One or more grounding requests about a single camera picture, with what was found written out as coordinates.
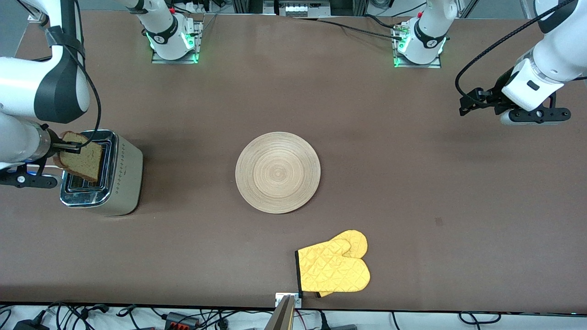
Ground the black floor cable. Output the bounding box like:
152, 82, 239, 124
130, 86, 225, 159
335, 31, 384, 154
46, 301, 111, 322
459, 311, 501, 326

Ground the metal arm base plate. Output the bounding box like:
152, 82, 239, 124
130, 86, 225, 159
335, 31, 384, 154
393, 25, 443, 69
151, 20, 203, 65

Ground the black braided cable on left arm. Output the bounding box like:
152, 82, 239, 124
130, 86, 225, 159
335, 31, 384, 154
454, 0, 578, 108

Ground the metal camera post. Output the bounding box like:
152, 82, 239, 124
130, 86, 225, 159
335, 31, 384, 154
265, 295, 296, 330

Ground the round wooden plate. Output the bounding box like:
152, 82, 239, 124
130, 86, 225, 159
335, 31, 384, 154
235, 132, 321, 215

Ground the small metal bracket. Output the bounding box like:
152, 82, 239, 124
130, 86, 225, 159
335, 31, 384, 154
275, 292, 303, 308

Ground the black orange connector block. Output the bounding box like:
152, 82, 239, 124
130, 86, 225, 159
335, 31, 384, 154
164, 312, 200, 330

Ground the black power adapter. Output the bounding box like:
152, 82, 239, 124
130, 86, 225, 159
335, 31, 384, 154
14, 318, 49, 330

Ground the black cable on table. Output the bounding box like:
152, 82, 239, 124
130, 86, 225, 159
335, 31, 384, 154
316, 15, 406, 41

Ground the chrome two-slot toaster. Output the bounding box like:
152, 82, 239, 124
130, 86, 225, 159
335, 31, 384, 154
60, 129, 144, 216

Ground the white power strip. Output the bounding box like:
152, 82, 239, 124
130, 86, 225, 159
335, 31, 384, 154
275, 2, 332, 18

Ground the brown bread slice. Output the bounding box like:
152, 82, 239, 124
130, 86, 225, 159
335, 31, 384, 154
53, 131, 104, 183

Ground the yellow quilted oven mitt black cuff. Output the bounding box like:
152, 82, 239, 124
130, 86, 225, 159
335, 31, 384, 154
295, 238, 371, 294

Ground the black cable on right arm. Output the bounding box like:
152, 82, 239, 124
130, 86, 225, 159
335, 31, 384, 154
45, 25, 102, 148

